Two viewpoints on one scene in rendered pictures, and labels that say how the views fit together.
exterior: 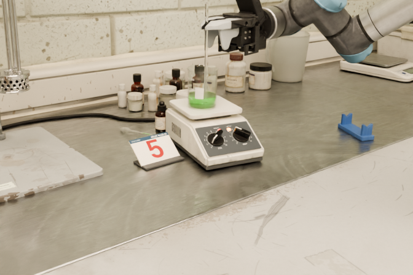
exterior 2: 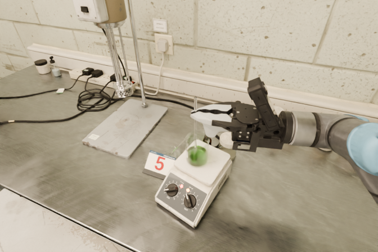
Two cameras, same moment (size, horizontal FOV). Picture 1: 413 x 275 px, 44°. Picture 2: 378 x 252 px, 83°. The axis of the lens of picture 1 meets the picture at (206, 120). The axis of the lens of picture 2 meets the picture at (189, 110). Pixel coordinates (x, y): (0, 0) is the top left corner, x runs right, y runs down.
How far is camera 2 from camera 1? 0.89 m
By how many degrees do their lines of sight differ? 57
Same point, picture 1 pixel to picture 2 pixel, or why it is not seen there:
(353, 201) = not seen: outside the picture
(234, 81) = not seen: hidden behind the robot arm
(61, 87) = (201, 89)
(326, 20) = (359, 172)
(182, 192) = (119, 205)
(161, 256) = (36, 235)
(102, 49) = (238, 75)
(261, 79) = not seen: hidden behind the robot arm
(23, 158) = (127, 124)
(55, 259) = (31, 192)
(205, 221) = (82, 237)
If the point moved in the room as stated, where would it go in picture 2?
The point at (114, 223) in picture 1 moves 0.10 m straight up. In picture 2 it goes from (71, 193) to (58, 171)
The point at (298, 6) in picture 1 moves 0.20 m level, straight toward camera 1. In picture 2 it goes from (335, 135) to (237, 163)
